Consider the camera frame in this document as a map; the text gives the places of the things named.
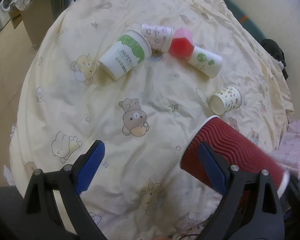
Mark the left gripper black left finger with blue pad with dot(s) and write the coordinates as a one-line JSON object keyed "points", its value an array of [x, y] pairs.
{"points": [[40, 207]]}

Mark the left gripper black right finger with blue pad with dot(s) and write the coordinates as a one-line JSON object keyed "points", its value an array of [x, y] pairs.
{"points": [[250, 207]]}

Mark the red ribbed paper cup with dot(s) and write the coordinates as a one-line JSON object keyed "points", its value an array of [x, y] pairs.
{"points": [[236, 149]]}

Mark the small cream patterned paper cup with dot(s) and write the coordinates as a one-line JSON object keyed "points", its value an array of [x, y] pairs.
{"points": [[227, 99]]}

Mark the white cup green tree print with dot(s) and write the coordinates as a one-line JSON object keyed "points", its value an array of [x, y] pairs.
{"points": [[207, 62]]}

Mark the pink faceted plastic cup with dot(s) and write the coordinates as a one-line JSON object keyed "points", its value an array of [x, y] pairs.
{"points": [[182, 45]]}

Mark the white cup purple cartoon print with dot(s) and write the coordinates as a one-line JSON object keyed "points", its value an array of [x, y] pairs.
{"points": [[159, 37]]}

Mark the large white green paper cup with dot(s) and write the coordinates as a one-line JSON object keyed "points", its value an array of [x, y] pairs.
{"points": [[126, 53]]}

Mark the black clothing pile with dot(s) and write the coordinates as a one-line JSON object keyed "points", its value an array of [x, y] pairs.
{"points": [[276, 52]]}

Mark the teal orange bed edge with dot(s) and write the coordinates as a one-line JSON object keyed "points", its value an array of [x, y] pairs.
{"points": [[245, 21]]}

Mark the cream cartoon bear bedsheet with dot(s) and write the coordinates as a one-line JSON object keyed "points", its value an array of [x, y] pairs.
{"points": [[146, 118]]}

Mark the beige upholstered sofa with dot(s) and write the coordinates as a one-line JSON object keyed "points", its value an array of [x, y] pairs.
{"points": [[37, 18]]}

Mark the cardboard box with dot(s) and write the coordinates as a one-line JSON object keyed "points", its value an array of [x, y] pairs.
{"points": [[15, 15]]}

